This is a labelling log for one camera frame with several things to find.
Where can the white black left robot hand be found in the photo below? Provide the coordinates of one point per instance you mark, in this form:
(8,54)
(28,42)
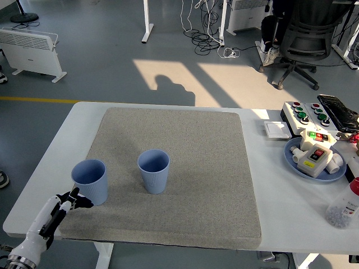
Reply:
(36,224)

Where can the blue ribbed plastic cup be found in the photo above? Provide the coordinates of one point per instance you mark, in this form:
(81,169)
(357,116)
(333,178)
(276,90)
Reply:
(154,182)
(95,185)

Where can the white push-button control box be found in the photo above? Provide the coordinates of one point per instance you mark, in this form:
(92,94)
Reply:
(291,119)

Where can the grey white shoe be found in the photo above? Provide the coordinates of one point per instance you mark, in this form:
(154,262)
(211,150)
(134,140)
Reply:
(3,180)

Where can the white table leg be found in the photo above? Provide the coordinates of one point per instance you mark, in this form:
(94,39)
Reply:
(103,256)
(304,262)

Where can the white black shoe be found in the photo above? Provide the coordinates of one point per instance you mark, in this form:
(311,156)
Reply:
(2,78)

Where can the grey-brown foam mat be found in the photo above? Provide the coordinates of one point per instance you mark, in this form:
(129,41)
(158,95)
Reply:
(182,182)

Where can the large white panel heater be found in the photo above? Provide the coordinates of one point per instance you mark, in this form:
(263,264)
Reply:
(31,56)

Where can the black fan stand base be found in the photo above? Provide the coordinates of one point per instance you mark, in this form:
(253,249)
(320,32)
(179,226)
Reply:
(24,18)

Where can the white desk leg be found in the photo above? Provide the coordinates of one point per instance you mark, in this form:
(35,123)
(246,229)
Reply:
(222,22)
(344,53)
(147,22)

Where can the blue round plate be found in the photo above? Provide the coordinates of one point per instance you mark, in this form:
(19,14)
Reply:
(291,165)

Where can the white plastic pipe fitting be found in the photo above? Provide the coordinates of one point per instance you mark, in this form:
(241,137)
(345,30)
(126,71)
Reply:
(296,154)
(336,164)

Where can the white green-red button box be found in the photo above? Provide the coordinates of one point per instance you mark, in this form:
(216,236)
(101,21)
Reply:
(307,141)

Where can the person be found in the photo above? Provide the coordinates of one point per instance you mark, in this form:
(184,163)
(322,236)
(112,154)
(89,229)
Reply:
(269,30)

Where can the clear bottle with red cap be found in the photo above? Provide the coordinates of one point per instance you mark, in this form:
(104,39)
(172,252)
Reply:
(343,207)

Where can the black wrapped keyboard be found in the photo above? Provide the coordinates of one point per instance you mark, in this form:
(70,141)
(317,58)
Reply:
(339,112)

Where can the black mesh office chair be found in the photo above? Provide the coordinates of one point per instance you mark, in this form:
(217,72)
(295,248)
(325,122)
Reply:
(305,36)

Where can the red small object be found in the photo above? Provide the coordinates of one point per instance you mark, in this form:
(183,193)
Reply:
(355,138)

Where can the white wall switch plate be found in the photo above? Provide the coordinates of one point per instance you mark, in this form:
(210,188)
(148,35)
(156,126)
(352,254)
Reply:
(276,130)

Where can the white red-black start-stop switch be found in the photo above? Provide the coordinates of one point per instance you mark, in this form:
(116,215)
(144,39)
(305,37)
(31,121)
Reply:
(312,162)

